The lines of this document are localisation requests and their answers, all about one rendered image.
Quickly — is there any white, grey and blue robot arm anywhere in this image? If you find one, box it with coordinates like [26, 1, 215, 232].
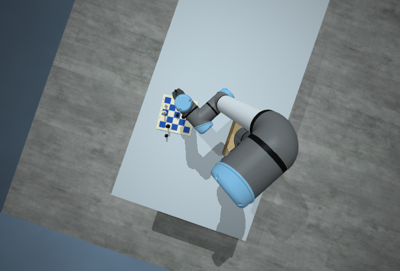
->
[174, 88, 298, 208]

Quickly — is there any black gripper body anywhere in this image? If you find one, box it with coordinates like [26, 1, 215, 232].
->
[172, 88, 185, 100]

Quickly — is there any blue and cream chessboard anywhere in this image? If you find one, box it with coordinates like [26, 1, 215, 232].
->
[156, 94, 193, 136]

